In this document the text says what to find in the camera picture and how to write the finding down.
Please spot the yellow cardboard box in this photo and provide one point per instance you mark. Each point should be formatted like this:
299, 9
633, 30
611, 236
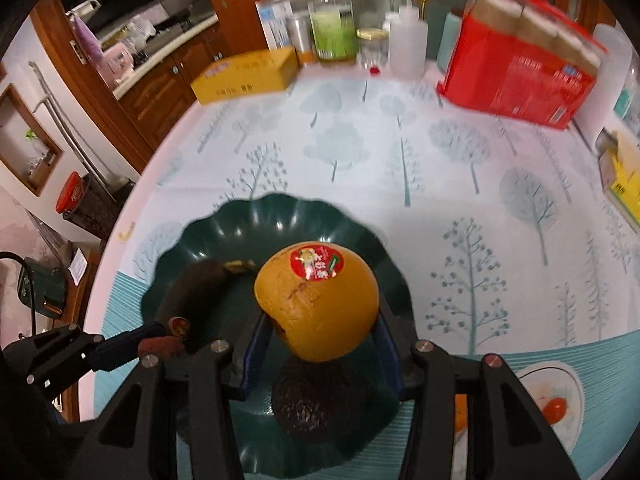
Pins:
240, 77

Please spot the purple towel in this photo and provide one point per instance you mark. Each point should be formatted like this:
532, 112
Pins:
87, 42

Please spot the red round lid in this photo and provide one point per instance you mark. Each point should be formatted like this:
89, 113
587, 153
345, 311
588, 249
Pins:
70, 192

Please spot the pink box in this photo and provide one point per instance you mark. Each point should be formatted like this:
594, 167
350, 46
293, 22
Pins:
117, 65

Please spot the wooden wall frame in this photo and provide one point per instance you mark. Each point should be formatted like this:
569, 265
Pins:
10, 105

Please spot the glass jar with gold lid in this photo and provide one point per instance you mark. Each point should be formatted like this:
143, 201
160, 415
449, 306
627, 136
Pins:
372, 50

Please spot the dark avocado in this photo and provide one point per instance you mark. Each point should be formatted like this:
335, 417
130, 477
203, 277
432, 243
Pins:
310, 405

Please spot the clear bottle with green label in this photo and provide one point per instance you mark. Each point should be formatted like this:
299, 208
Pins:
332, 35

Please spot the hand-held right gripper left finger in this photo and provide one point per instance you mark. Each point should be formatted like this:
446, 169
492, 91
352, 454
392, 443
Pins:
252, 360

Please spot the yellow lemon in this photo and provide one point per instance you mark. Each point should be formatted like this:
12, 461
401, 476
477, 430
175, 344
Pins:
320, 310

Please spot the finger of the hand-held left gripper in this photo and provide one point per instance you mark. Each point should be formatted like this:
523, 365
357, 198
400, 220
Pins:
125, 346

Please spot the wooden kitchen cabinet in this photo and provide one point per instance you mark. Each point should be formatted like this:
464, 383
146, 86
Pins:
160, 90

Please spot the blue and white carton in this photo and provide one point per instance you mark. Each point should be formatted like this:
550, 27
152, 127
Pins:
275, 20

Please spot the red package of paper cups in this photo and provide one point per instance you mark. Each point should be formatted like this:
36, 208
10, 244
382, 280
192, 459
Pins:
510, 80

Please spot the dark green scalloped plate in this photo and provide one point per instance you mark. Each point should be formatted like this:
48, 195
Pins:
225, 230

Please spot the tree-print tablecloth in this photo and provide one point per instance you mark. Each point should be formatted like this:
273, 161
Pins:
350, 170

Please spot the small tangerine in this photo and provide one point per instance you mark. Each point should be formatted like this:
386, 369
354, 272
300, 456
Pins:
461, 412

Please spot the white squeeze bottle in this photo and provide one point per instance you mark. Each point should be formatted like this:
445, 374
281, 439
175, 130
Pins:
407, 45

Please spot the brown sweet potato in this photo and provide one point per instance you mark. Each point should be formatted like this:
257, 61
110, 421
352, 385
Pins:
205, 290

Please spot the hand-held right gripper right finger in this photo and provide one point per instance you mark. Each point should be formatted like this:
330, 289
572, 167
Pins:
390, 355

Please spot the dark mesh basket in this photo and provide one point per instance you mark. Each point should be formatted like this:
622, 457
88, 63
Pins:
100, 210

